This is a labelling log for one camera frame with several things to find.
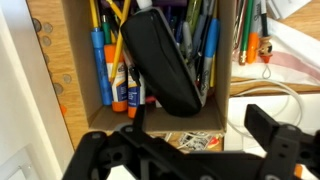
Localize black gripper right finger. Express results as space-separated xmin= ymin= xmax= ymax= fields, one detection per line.
xmin=244 ymin=103 xmax=320 ymax=180

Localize black oval case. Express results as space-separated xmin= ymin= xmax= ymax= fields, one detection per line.
xmin=119 ymin=7 xmax=208 ymax=118

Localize thick blue marker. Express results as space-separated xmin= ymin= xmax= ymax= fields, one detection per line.
xmin=90 ymin=27 xmax=114 ymax=107

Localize slim blue capped marker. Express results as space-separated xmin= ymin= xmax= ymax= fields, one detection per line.
xmin=199 ymin=17 xmax=221 ymax=98

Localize small pencil with wooden bead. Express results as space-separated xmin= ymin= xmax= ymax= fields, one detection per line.
xmin=258 ymin=0 xmax=274 ymax=65

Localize thick white marker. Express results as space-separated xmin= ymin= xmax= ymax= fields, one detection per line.
xmin=135 ymin=0 xmax=154 ymax=10

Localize white paper sheet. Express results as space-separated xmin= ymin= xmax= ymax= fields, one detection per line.
xmin=224 ymin=94 xmax=320 ymax=155

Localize white plastic bag red print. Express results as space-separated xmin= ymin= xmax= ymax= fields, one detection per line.
xmin=231 ymin=15 xmax=320 ymax=87

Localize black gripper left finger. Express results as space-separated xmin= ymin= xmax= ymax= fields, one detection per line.
xmin=62 ymin=104 xmax=159 ymax=180

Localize brown cardboard box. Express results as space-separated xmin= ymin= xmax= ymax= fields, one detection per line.
xmin=61 ymin=0 xmax=236 ymax=133

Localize green pencil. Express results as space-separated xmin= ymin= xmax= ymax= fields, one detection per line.
xmin=238 ymin=0 xmax=255 ymax=67

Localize green pen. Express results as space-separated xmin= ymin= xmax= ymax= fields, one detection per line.
xmin=101 ymin=14 xmax=112 ymax=46

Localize printed sticker card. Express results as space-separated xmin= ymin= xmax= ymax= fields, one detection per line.
xmin=164 ymin=131 xmax=223 ymax=152

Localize white cable bundle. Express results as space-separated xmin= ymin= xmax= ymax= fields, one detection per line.
xmin=227 ymin=77 xmax=305 ymax=138

